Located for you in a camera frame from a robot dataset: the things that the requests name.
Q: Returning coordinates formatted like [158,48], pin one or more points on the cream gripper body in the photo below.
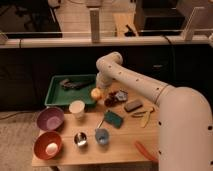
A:
[102,82]

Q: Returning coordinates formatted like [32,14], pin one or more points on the yellow apple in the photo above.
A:
[96,94]

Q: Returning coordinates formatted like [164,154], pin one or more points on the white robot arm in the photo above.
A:
[185,118]

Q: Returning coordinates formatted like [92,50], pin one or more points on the grey toy in tray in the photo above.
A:
[67,84]

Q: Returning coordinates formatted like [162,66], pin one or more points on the green plastic tray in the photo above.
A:
[57,96]

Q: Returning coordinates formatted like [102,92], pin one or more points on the blue silver wrapper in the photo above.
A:
[121,96]

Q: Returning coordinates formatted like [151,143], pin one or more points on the red grapes bunch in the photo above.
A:
[111,100]

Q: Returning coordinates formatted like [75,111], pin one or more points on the white paper cup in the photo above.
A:
[77,108]

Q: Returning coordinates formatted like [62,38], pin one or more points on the green sponge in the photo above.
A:
[113,119]

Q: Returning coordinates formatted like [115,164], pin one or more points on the blue cup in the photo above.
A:
[102,136]

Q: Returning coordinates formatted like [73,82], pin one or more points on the small metal cup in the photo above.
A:
[80,139]

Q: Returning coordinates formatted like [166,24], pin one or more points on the purple bowl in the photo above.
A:
[50,119]

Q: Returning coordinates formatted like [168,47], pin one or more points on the red bowl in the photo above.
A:
[47,145]

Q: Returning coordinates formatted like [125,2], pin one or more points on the white egg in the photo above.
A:
[51,149]

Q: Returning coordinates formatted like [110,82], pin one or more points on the white rail bar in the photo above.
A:
[106,41]

